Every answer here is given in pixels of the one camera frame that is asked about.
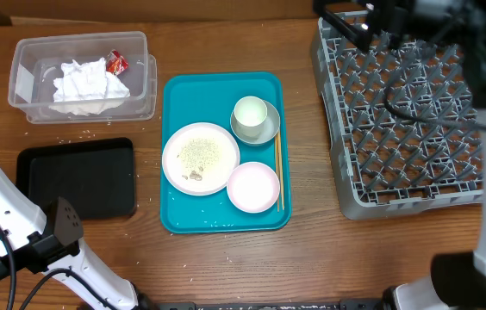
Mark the white cup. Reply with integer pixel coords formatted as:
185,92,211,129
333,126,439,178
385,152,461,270
234,96,268,138

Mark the grey saucer bowl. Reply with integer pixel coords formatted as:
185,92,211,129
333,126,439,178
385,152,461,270
230,101,281,146

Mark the small pink bowl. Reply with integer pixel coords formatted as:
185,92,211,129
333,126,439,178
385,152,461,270
227,162,280,214

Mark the red snack wrapper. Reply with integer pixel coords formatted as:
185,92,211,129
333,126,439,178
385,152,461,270
106,50,129,76

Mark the white napkin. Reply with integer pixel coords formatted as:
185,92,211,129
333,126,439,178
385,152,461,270
50,58,130,116

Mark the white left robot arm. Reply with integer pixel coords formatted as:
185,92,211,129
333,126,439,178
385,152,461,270
0,168,155,309

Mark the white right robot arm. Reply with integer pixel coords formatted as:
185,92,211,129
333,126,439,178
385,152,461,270
311,1,486,309

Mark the grey dishwasher rack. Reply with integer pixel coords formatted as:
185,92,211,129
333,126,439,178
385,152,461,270
310,20,483,220

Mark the clear plastic waste bin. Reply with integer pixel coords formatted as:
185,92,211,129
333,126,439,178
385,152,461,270
8,31,157,124

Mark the teal serving tray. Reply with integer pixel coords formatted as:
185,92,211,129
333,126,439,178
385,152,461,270
160,71,292,234

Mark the large white plate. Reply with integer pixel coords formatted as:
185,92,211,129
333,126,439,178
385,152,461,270
161,122,240,196

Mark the black tray bin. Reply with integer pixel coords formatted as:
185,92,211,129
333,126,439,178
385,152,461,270
16,138,137,220

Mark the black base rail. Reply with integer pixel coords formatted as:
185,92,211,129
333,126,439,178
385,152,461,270
150,298,380,310

